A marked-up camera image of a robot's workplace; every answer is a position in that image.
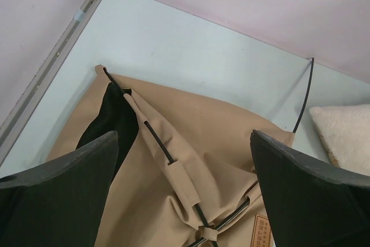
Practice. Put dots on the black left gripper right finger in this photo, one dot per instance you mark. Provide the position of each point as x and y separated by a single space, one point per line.
310 202

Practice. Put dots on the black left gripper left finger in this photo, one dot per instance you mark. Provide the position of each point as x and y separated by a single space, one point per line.
60 202

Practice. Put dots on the tan fabric pet tent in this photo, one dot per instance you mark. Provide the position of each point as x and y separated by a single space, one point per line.
210 138

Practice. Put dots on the cream fluffy cushion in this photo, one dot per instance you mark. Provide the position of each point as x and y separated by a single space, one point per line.
344 132

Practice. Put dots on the aluminium frame post left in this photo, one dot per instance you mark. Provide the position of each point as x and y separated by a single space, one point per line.
26 105

